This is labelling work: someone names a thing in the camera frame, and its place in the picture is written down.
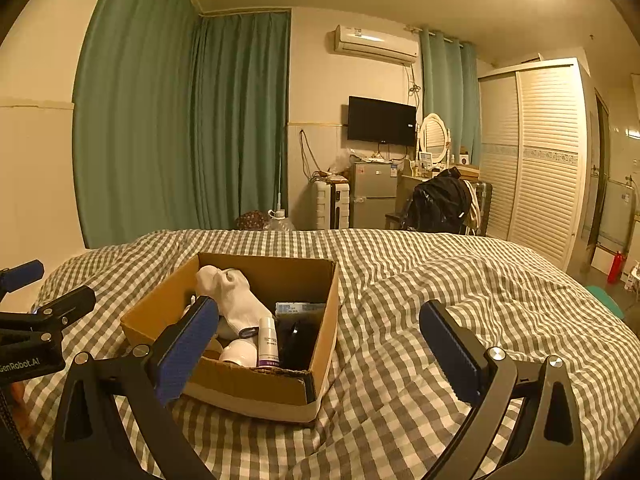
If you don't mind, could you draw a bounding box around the white ribbed suitcase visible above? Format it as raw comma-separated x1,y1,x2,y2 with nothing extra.
315,180,351,231

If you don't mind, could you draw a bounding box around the black jacket on chair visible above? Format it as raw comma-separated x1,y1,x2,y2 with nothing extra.
404,169,473,235

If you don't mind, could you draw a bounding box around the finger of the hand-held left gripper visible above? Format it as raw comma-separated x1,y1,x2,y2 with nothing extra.
0,259,46,292
0,286,97,334

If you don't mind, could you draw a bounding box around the white dressing table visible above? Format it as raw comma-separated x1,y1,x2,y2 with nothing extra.
398,160,481,182

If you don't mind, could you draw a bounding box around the cardboard box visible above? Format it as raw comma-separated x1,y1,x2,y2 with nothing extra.
120,252,341,423

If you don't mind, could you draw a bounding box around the clear water jug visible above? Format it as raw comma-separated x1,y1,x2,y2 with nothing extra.
263,208,293,232

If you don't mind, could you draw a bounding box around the dark patterned bag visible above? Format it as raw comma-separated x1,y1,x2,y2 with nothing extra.
235,210,266,231

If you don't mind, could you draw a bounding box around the white sock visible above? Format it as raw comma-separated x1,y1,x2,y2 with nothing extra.
195,266,262,340

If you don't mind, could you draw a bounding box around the white paper tape ring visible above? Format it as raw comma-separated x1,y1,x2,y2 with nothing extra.
219,339,259,367

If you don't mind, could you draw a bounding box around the green pleated curtain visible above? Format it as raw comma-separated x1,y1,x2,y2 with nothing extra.
192,10,292,231

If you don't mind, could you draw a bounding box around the light blue packet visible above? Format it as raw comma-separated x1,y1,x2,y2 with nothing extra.
275,302,328,317

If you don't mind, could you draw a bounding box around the grey white checked blanket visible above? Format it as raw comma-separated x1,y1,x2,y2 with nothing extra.
22,227,626,480

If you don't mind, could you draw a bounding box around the grey suitcase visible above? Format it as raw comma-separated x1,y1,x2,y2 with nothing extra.
467,180,493,237

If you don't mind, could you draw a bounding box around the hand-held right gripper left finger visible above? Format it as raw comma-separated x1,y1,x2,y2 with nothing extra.
51,295,221,480

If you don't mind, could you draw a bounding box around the black wall television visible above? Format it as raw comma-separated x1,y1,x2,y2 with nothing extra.
347,95,417,145

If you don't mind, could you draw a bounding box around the red fire extinguisher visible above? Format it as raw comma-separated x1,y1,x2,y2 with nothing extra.
607,250,626,285

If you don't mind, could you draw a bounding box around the silver small fridge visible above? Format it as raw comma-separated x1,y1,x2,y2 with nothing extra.
351,161,401,229

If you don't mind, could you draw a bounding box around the white bottle purple label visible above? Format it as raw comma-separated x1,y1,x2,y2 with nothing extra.
256,317,281,368

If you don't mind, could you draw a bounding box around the narrow green curtain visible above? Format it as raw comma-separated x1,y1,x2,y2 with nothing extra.
419,27,481,168

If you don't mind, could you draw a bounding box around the hanging wall cable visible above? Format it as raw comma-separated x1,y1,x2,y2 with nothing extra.
299,129,327,176

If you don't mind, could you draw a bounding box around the wide green curtain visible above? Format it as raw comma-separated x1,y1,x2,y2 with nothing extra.
72,0,202,249

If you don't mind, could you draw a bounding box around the white air conditioner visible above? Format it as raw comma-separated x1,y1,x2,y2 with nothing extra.
328,24,420,65

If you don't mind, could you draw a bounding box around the black pouch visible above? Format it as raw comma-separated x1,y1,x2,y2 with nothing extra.
277,319,322,371

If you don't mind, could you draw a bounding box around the white louvred wardrobe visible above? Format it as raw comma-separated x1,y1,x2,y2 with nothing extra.
477,57,593,273

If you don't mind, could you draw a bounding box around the white oval mirror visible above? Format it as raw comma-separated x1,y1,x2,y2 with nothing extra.
418,113,451,163

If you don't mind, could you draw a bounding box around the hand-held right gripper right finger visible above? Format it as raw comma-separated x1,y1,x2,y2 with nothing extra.
419,300,586,480

